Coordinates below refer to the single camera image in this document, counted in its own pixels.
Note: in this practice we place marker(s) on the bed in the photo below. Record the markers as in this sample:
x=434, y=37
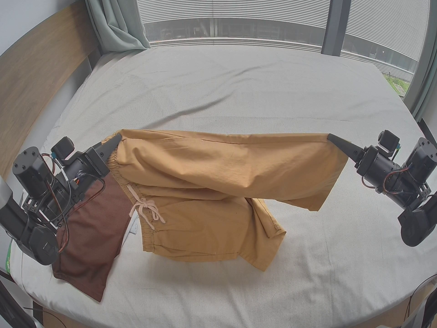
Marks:
x=239, y=97

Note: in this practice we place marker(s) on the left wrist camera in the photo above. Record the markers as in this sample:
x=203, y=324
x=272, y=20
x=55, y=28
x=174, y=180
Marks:
x=63, y=147

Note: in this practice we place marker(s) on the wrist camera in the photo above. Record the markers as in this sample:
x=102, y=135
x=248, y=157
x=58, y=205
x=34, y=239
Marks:
x=389, y=140
x=63, y=147

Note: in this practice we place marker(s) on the green printed bag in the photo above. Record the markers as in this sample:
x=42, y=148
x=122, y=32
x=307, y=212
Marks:
x=8, y=261

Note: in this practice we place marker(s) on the blue-green curtain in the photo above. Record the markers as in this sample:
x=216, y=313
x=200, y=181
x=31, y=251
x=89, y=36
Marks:
x=428, y=80
x=112, y=22

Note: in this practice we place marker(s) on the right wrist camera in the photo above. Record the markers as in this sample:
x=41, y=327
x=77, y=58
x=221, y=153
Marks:
x=389, y=140

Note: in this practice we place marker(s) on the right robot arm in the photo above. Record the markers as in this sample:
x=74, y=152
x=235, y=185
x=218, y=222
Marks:
x=421, y=159

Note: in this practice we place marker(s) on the window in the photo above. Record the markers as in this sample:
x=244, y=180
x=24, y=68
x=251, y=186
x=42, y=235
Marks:
x=239, y=5

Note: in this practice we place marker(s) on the brown shorts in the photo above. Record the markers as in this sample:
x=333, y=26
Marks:
x=92, y=244

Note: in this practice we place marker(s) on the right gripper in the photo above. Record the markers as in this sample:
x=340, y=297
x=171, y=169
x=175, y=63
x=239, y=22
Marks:
x=377, y=167

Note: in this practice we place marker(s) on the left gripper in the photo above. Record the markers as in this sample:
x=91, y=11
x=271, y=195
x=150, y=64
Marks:
x=95, y=162

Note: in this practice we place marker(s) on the white garment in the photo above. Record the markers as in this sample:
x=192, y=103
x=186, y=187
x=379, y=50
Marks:
x=131, y=229

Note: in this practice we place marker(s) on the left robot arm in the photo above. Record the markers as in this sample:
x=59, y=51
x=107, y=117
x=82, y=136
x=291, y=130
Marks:
x=32, y=169

